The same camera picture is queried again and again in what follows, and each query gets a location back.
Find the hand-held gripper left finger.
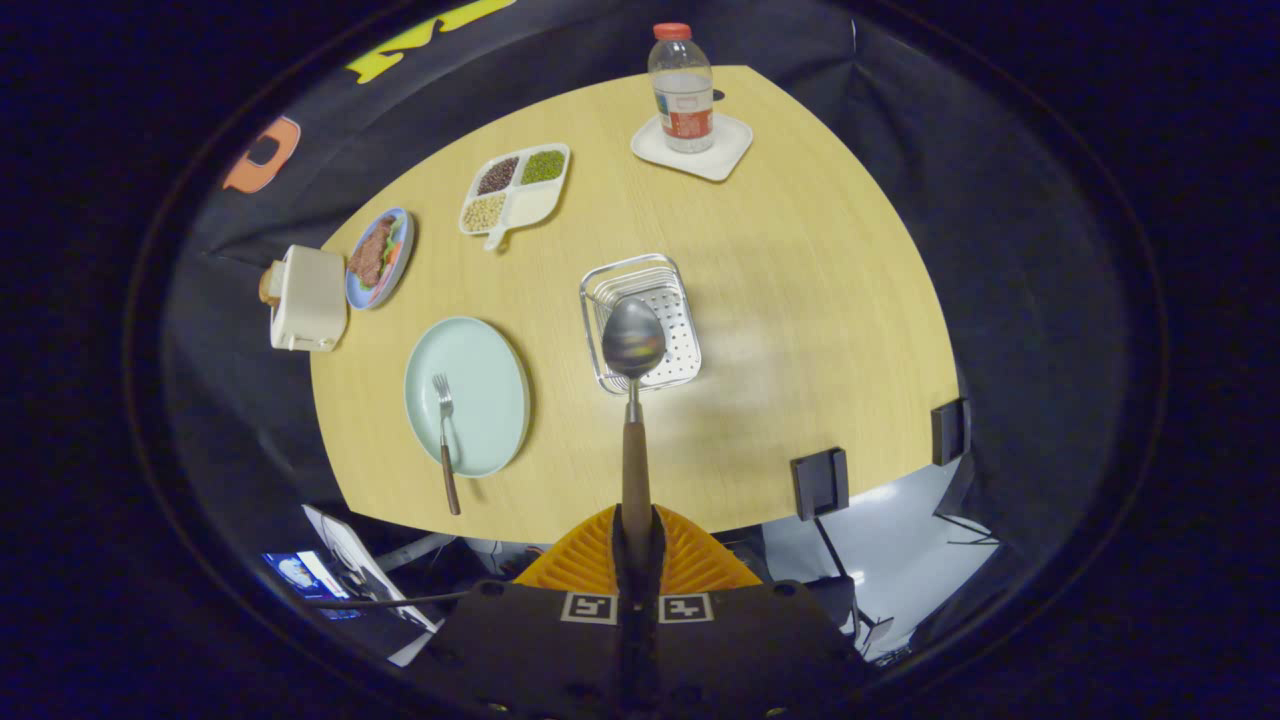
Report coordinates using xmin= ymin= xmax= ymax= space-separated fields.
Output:
xmin=430 ymin=505 xmax=641 ymax=720

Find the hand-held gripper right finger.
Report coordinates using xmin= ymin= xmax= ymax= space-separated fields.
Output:
xmin=638 ymin=505 xmax=866 ymax=720

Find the fork with wooden handle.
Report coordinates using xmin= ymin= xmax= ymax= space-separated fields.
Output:
xmin=432 ymin=373 xmax=462 ymax=517

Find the spoon with wooden handle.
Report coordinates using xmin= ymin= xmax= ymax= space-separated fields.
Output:
xmin=601 ymin=296 xmax=668 ymax=576

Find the black stand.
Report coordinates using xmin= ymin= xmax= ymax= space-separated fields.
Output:
xmin=812 ymin=515 xmax=886 ymax=646

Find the grey table leg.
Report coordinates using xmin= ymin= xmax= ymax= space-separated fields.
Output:
xmin=375 ymin=532 xmax=457 ymax=573

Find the black table clamp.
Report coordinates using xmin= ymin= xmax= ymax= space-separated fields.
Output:
xmin=931 ymin=398 xmax=972 ymax=467
xmin=790 ymin=448 xmax=851 ymax=521

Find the white board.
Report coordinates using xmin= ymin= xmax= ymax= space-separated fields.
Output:
xmin=302 ymin=505 xmax=441 ymax=633

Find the laptop screen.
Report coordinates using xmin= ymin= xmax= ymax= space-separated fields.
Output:
xmin=262 ymin=550 xmax=361 ymax=621

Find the light green plate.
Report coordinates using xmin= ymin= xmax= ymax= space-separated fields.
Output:
xmin=404 ymin=317 xmax=531 ymax=479

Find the white toaster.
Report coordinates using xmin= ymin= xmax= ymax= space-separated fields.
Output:
xmin=268 ymin=245 xmax=349 ymax=353

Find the blue plate with food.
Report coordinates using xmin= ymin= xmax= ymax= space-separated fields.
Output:
xmin=345 ymin=207 xmax=415 ymax=311

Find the white divided dish with beans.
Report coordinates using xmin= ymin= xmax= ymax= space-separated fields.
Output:
xmin=459 ymin=143 xmax=571 ymax=251

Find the white square coaster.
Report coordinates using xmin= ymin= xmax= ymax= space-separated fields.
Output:
xmin=630 ymin=112 xmax=754 ymax=183

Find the clear bottle with red cap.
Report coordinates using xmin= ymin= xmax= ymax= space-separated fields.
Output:
xmin=648 ymin=22 xmax=716 ymax=154

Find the black cable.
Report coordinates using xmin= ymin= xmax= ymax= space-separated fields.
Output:
xmin=305 ymin=590 xmax=471 ymax=611

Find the metal wire basket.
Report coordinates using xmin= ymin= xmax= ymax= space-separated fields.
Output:
xmin=580 ymin=253 xmax=703 ymax=395

